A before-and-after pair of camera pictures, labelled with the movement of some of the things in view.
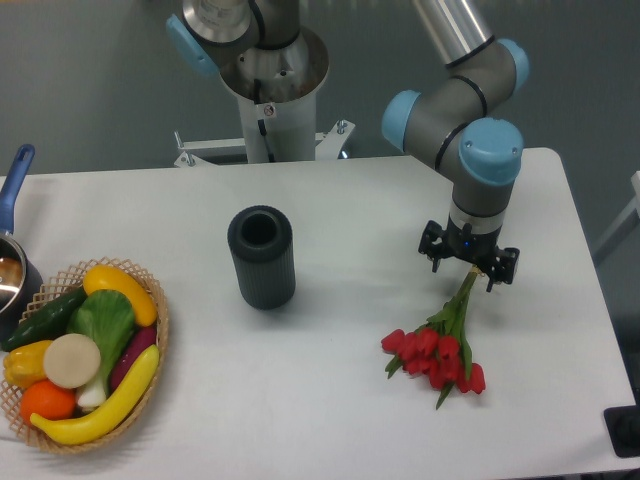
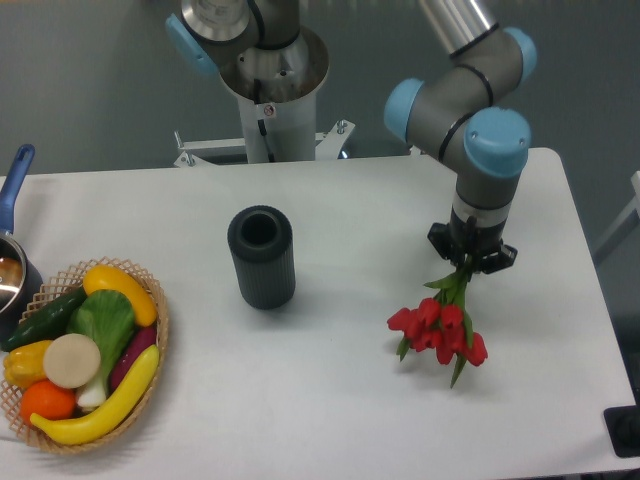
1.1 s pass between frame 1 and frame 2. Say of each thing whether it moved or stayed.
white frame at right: stayed
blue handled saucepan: stayed
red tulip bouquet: moved
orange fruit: stayed
